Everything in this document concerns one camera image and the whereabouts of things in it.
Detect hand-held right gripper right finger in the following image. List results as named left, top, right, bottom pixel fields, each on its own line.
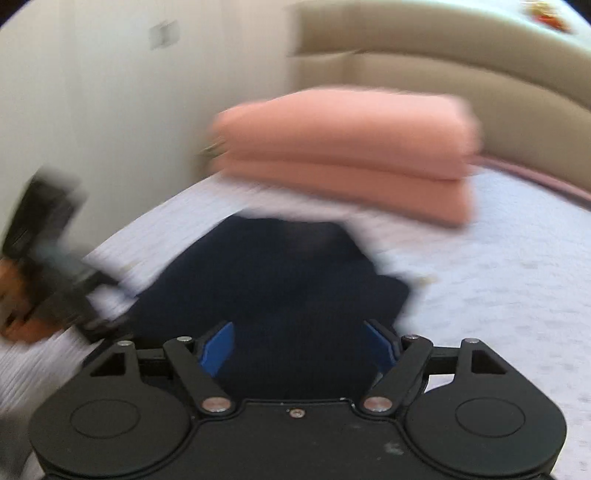
left=361, top=318, right=509, bottom=415

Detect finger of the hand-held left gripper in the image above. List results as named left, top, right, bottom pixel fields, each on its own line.
left=76, top=314, right=136, bottom=345
left=79, top=264, right=123, bottom=291

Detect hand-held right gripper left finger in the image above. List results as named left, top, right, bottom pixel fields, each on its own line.
left=87, top=320, right=234, bottom=415

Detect navy garment with white stripes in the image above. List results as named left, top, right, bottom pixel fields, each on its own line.
left=124, top=216, right=413, bottom=403

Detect person's left hand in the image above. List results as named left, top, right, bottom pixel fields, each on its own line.
left=0, top=257, right=49, bottom=344

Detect floral quilted bedspread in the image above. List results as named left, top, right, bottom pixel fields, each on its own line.
left=0, top=170, right=591, bottom=480

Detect pink folded blanket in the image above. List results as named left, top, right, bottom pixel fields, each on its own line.
left=209, top=89, right=482, bottom=228

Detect beige padded headboard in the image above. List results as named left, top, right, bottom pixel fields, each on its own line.
left=285, top=0, right=591, bottom=205

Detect colourful toy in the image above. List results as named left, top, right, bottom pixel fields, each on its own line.
left=521, top=0, right=574, bottom=34

